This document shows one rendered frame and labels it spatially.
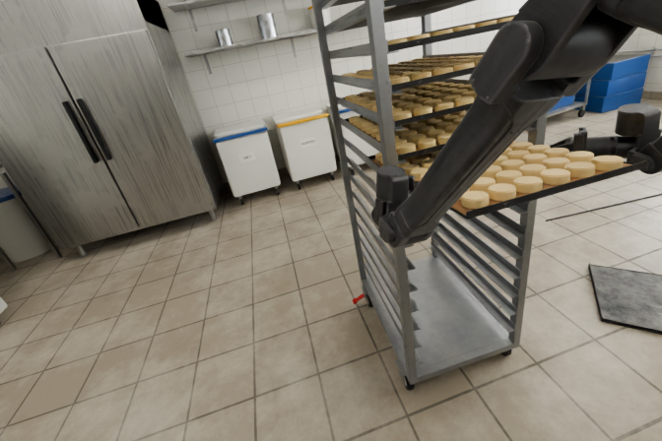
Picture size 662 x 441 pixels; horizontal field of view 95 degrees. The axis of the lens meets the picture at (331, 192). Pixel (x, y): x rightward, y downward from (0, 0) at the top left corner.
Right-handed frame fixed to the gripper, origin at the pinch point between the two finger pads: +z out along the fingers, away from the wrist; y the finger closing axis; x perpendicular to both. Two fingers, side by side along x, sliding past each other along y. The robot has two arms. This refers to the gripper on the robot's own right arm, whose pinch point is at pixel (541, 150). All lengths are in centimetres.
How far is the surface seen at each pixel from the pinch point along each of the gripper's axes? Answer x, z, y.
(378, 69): 29, 31, 29
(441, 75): 14.0, 21.1, 24.7
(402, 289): 24, 36, -38
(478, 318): -19, 22, -82
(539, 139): -5.4, 0.6, 1.8
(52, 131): 17, 317, 38
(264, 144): -118, 233, -13
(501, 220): -14.2, 11.3, -29.2
